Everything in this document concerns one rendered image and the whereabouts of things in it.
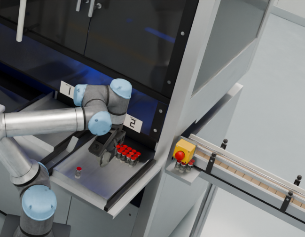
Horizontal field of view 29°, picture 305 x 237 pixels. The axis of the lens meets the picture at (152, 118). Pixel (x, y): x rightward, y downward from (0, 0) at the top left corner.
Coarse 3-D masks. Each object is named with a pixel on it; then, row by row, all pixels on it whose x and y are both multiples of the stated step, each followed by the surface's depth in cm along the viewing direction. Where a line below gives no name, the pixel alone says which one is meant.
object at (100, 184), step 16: (64, 160) 239; (80, 160) 247; (96, 160) 249; (112, 160) 252; (64, 176) 232; (80, 176) 238; (96, 176) 241; (112, 176) 243; (128, 176) 245; (96, 192) 233; (112, 192) 235
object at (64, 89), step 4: (64, 84) 263; (68, 84) 262; (60, 88) 265; (64, 88) 264; (68, 88) 263; (72, 88) 262; (64, 92) 265; (68, 92) 264; (72, 92) 262; (72, 96) 263
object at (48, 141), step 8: (48, 96) 277; (32, 104) 267; (40, 104) 274; (48, 104) 275; (56, 104) 277; (64, 104) 278; (24, 136) 251; (32, 136) 248; (40, 136) 254; (48, 136) 255; (56, 136) 256; (64, 136) 258; (40, 144) 248; (48, 144) 246; (56, 144) 247
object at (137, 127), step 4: (128, 116) 253; (128, 120) 254; (132, 120) 253; (136, 120) 252; (140, 120) 251; (124, 124) 256; (128, 124) 255; (132, 124) 254; (136, 124) 253; (140, 124) 252; (132, 128) 255; (136, 128) 254; (140, 128) 253
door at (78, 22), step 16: (0, 0) 262; (16, 0) 258; (32, 0) 253; (48, 0) 249; (64, 0) 245; (16, 16) 261; (32, 16) 257; (48, 16) 253; (64, 16) 249; (80, 16) 245; (48, 32) 256; (64, 32) 252; (80, 32) 248; (80, 48) 252
